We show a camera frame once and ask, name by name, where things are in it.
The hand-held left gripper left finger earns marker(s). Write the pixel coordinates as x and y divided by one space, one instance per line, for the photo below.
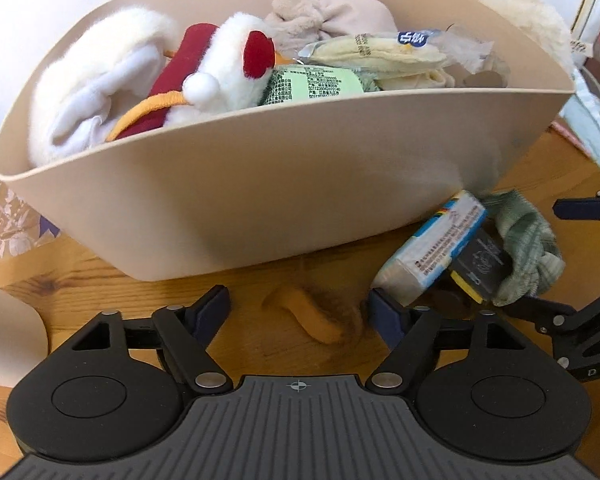
212 310

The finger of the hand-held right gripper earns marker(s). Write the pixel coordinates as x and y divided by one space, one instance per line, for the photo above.
542 312
580 208

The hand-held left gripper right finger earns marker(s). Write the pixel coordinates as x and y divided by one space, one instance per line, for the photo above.
384 312

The green plaid scrunchie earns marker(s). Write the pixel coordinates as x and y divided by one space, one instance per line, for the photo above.
525 240

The beige plastic bin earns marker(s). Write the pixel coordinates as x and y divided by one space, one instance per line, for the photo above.
230 210

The red white plush toy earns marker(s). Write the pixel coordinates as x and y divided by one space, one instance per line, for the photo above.
230 75

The green wipes packet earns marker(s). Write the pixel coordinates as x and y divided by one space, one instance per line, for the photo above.
310 85

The beige fuzzy cloth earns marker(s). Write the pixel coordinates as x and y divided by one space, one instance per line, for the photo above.
320 15

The black yellow packet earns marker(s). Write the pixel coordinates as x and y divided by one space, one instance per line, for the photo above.
480 265

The blue tissue packet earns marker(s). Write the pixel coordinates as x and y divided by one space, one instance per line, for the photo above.
435 245

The white fluffy plush toy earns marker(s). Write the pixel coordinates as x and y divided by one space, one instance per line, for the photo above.
535 25

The floral patterned mat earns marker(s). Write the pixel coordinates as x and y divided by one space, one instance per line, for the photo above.
15 230

